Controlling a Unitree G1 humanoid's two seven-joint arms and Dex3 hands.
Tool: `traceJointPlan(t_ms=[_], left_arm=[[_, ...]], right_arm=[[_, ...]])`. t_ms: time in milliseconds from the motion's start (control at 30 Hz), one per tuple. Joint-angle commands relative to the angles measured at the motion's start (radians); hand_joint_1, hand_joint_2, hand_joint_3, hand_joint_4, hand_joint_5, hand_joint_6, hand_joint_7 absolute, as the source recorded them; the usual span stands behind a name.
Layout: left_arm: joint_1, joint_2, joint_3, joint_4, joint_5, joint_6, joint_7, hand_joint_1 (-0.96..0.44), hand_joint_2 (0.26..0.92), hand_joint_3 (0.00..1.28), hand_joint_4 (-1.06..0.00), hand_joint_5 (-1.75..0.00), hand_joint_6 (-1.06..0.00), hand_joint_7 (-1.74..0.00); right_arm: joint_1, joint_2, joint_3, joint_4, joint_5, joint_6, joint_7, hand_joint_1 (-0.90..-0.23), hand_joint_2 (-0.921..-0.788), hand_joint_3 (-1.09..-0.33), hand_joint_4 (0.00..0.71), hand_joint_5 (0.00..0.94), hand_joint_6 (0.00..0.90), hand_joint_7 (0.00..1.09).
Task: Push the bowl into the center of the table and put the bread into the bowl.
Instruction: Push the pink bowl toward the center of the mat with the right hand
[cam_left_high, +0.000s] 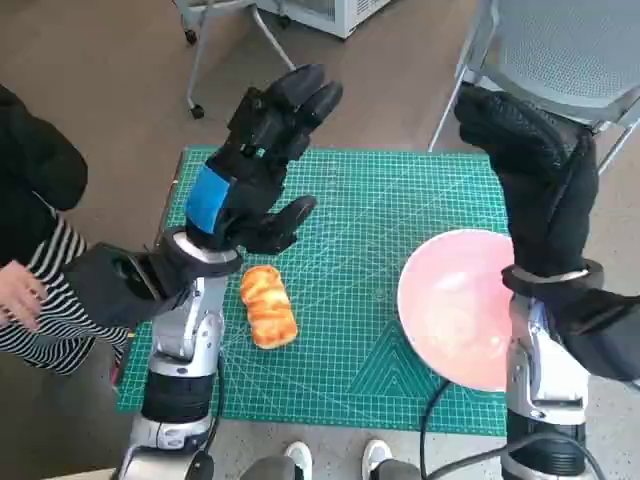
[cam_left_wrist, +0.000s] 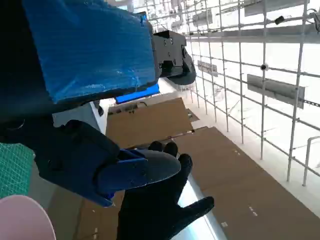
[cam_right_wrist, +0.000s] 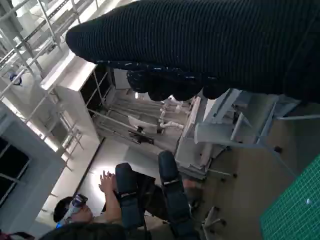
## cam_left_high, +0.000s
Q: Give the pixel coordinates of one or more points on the person's hand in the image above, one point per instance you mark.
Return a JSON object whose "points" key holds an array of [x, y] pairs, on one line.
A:
{"points": [[20, 295]]}

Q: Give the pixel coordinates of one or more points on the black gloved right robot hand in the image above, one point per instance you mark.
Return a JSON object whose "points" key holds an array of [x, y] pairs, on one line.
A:
{"points": [[540, 175]]}

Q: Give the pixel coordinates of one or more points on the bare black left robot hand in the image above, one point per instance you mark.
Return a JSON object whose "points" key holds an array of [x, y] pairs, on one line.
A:
{"points": [[250, 150]]}

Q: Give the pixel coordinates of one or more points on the orange toy bread loaf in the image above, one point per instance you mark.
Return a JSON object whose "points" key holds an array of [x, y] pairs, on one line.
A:
{"points": [[267, 310]]}

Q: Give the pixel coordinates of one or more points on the pink bowl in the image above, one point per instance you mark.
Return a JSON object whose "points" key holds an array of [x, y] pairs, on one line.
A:
{"points": [[450, 310]]}

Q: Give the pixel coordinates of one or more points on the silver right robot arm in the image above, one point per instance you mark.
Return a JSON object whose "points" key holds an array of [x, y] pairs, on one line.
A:
{"points": [[545, 380]]}

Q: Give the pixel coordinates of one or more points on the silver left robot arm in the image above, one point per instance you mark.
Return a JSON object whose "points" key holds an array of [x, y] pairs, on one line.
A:
{"points": [[185, 325]]}

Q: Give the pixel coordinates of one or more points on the grey mesh chair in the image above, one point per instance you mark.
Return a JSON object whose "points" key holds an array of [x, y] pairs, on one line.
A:
{"points": [[565, 50]]}

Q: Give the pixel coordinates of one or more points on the person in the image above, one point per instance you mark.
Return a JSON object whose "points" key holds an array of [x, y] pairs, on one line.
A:
{"points": [[30, 165]]}

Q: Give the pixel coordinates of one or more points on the green cutting mat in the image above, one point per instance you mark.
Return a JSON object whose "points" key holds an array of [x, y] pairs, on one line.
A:
{"points": [[350, 250]]}

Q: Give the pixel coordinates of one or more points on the white appliance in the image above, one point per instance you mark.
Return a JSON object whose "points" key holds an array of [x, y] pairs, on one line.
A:
{"points": [[345, 15]]}

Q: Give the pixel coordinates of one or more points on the grey trouser leg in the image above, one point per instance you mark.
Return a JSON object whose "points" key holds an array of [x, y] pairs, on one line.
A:
{"points": [[397, 472], [267, 470]]}

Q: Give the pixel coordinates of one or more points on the white shoe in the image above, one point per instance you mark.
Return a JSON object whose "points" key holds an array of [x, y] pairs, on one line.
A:
{"points": [[299, 457], [376, 455]]}

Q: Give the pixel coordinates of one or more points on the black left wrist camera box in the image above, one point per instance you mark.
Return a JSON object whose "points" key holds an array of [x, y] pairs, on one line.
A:
{"points": [[110, 300]]}

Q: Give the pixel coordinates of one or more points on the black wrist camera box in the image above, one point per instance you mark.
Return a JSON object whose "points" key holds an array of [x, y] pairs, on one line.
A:
{"points": [[600, 340], [110, 300]]}

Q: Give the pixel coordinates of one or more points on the grey wheeled chair frame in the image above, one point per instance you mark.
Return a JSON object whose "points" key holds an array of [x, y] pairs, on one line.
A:
{"points": [[198, 60]]}

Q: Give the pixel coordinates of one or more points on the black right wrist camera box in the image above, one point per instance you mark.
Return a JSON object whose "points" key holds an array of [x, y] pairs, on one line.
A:
{"points": [[600, 340]]}

